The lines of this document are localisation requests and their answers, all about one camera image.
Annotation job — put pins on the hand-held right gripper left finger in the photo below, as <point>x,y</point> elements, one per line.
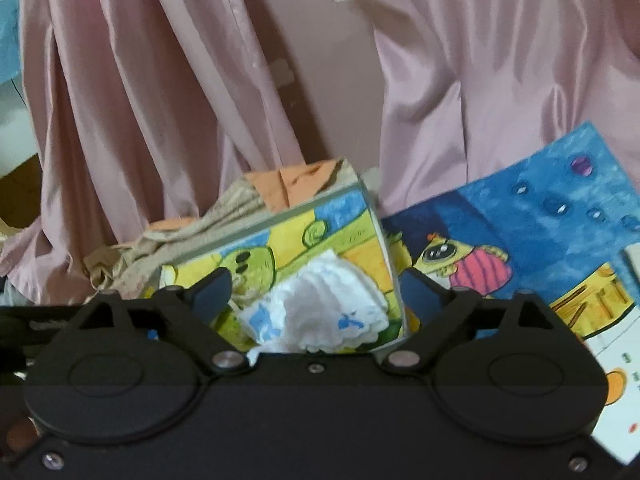
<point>212,291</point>

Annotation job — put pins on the blue cartoon painting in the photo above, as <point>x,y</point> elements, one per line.
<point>525,220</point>

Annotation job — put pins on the blue towel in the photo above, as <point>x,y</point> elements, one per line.
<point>7,35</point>

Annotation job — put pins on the beige cloth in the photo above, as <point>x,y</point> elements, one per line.
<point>225,215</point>

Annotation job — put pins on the grey tray of clutter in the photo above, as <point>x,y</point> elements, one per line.
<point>325,230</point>

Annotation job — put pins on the pink curtain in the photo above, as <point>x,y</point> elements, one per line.
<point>125,85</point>

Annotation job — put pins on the white blue-print cloth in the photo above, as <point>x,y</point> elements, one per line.
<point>325,295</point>

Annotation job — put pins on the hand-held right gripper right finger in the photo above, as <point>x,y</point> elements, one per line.
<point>417,292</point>

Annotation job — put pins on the orange cloth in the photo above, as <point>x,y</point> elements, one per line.
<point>280,185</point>

